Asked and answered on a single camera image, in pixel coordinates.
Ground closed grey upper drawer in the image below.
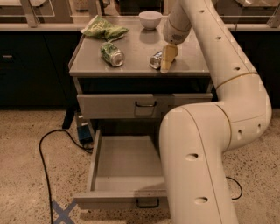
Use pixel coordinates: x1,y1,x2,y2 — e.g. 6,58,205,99
77,93,213,119

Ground open grey lower drawer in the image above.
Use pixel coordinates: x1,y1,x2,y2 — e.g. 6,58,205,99
74,130,168,209

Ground black cable left floor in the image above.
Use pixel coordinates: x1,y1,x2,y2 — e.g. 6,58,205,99
38,129,94,224

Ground dark counter cabinets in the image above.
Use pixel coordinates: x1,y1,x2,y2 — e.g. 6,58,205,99
0,31,280,108

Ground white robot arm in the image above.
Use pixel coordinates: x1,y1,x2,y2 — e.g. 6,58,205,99
159,0,272,224

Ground white ceramic bowl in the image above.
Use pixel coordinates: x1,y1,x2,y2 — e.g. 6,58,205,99
138,10,162,30

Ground blue tape cross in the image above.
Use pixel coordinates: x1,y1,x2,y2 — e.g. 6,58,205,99
52,201,76,224

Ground grey drawer cabinet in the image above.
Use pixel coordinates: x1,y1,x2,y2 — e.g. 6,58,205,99
67,16,218,138

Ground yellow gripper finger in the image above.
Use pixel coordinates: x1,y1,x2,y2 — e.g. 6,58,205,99
160,44,179,74

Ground black cable floor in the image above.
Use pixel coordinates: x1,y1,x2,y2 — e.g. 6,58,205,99
38,129,94,224
226,175,243,201

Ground blue power box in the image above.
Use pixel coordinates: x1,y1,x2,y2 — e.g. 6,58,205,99
75,112,93,144

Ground black cable right floor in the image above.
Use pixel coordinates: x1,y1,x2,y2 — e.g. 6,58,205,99
226,175,243,201

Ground green chip bag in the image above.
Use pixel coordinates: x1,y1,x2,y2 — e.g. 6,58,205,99
80,15,130,42

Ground green soda can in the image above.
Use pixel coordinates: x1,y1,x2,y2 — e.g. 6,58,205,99
101,42,124,67

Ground silver blue redbull can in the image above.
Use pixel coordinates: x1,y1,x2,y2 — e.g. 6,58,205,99
150,51,163,69

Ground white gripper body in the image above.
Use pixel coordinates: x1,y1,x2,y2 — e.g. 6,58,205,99
163,18,192,45

